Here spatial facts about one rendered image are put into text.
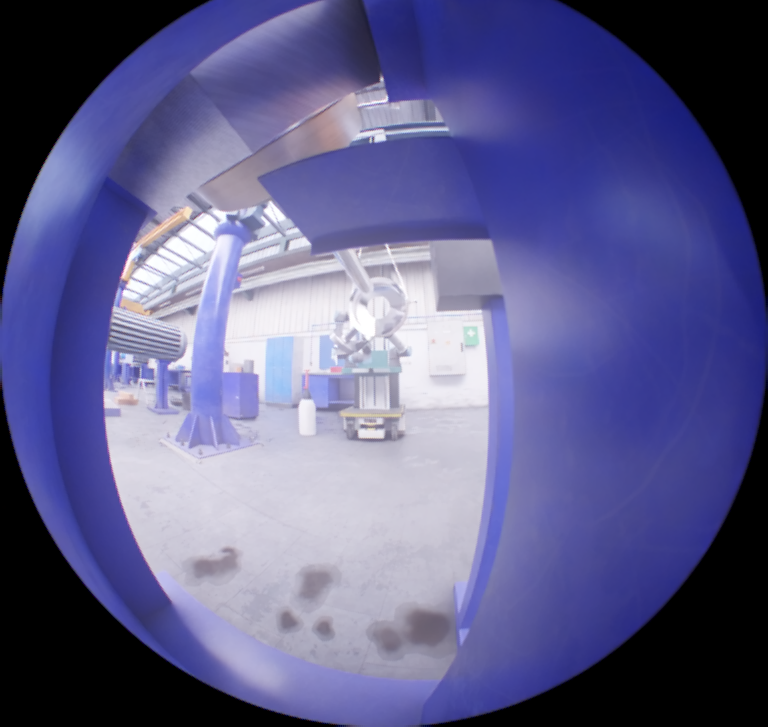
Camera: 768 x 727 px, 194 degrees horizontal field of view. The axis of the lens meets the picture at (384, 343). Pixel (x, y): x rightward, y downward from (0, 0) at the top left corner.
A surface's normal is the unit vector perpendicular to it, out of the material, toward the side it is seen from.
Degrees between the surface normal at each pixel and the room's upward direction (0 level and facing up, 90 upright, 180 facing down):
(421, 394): 90
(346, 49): 135
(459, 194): 180
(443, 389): 90
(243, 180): 173
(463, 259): 90
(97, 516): 90
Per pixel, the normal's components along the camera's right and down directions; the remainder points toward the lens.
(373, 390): -0.11, -0.18
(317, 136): 0.72, 0.65
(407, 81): 0.02, 0.98
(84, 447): 0.99, -0.05
